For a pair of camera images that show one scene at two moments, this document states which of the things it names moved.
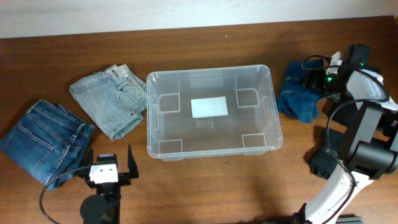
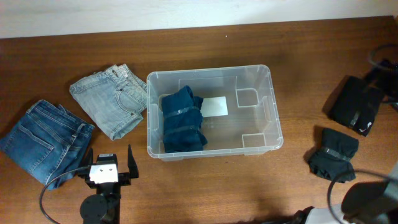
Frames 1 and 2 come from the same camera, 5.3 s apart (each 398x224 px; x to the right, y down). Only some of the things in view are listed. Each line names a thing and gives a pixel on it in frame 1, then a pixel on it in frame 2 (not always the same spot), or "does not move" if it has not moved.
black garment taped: (323, 160) does not move
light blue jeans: (114, 98) does not move
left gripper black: (123, 177) does not move
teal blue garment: (295, 97) → (182, 121)
